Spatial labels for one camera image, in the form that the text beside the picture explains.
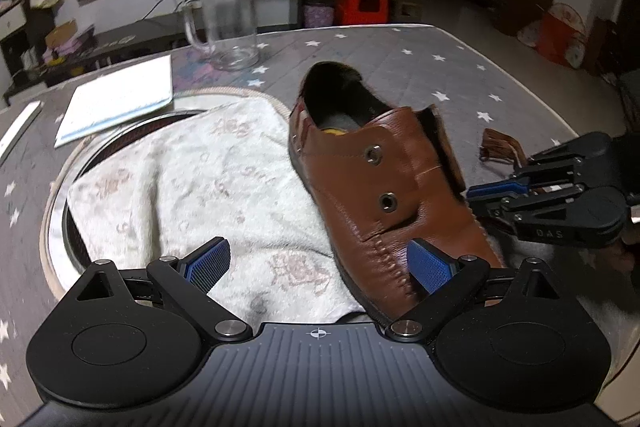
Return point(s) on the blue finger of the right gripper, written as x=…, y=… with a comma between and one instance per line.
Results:
x=495, y=190

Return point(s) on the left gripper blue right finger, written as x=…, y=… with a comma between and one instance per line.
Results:
x=449, y=284

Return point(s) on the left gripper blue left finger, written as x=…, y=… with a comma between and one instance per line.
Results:
x=184, y=285

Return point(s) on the brown leather shoe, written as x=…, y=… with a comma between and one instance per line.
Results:
x=380, y=176

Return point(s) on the white towel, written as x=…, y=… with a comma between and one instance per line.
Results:
x=225, y=172

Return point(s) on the grey star pattern table mat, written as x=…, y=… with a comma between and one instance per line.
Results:
x=477, y=78

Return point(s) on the white notebook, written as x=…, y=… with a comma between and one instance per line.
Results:
x=115, y=98

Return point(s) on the white remote control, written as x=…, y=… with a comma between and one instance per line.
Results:
x=18, y=127

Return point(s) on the black tv console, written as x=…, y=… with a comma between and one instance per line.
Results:
x=142, y=38

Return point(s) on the clear glass mason jar mug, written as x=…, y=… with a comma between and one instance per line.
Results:
x=224, y=32

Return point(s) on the purple patterned bin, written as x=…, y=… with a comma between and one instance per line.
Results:
x=318, y=13

